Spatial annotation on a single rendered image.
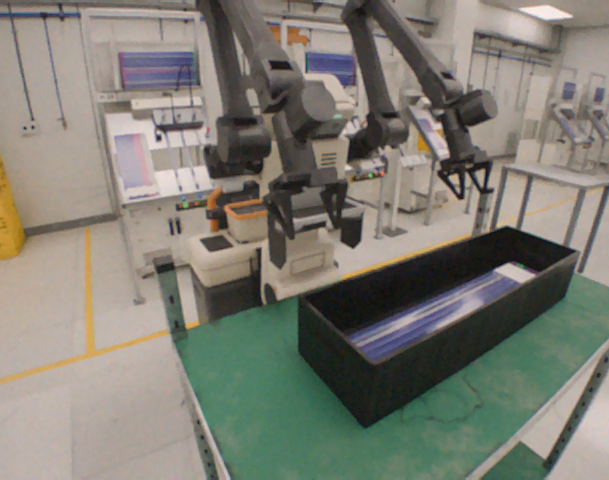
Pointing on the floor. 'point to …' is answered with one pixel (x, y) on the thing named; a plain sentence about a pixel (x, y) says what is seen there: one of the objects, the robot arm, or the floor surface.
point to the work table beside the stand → (563, 184)
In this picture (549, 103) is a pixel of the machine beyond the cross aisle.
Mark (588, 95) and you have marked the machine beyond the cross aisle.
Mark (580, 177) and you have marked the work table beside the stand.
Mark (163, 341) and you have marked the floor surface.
